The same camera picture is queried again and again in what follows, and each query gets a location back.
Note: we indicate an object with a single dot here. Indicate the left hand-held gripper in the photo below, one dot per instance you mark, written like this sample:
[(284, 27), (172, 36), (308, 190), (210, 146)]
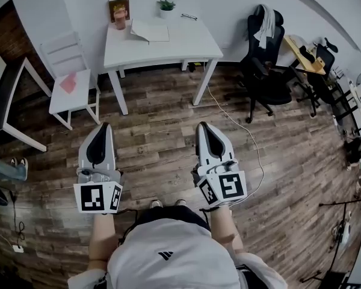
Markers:
[(93, 178)]

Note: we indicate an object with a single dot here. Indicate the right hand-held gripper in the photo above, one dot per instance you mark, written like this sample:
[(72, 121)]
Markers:
[(228, 188)]

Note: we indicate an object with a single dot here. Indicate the white notebook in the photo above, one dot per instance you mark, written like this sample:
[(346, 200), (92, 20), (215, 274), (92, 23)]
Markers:
[(152, 30)]

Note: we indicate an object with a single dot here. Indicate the person's right forearm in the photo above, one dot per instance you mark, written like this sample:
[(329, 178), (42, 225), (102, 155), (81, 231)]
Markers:
[(225, 230)]

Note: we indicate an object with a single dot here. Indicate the person's left forearm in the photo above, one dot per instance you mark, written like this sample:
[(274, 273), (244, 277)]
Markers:
[(100, 239)]

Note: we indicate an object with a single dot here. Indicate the person's right shoe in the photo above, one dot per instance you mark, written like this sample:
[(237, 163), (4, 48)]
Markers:
[(180, 202)]

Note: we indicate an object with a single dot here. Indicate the person's shoe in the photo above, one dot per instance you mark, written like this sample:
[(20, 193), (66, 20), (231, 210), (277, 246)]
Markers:
[(156, 204), (180, 202)]

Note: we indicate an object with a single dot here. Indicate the white wooden chair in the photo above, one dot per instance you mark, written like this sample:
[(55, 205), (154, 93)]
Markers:
[(78, 96)]

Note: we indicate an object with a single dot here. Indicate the person's black shorts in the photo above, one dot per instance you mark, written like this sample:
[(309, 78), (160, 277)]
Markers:
[(174, 214)]

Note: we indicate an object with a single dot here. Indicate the person's left shoe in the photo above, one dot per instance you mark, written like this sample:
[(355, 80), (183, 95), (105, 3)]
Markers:
[(156, 204)]

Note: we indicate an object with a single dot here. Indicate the pink paper sheet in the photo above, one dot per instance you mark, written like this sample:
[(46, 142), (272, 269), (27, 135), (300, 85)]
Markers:
[(68, 83)]

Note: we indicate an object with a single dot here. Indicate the black table with white legs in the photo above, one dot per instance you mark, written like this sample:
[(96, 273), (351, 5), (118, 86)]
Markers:
[(0, 101)]

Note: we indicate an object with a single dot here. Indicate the white power adapter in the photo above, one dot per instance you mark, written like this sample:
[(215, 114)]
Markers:
[(17, 248)]

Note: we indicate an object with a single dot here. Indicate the person's white shirt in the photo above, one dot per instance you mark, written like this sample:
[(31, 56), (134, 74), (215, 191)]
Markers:
[(168, 266)]

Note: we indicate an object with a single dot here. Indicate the yellow desk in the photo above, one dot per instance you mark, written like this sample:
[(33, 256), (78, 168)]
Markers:
[(305, 62)]

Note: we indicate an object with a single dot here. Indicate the black eyeglasses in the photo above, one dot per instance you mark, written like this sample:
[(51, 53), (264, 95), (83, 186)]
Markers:
[(189, 17)]

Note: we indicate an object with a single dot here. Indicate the grey cloth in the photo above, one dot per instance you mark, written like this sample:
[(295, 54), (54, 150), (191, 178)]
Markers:
[(267, 23)]

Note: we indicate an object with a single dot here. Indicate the black stand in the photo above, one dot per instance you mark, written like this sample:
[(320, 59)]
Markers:
[(344, 218)]

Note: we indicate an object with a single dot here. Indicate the black mesh office chair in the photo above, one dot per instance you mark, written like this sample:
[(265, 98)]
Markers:
[(325, 56)]

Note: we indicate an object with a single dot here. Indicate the brown framed picture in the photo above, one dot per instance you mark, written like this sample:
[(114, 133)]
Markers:
[(120, 4)]

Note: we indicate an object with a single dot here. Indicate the small green potted plant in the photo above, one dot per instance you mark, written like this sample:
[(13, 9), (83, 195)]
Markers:
[(166, 6)]

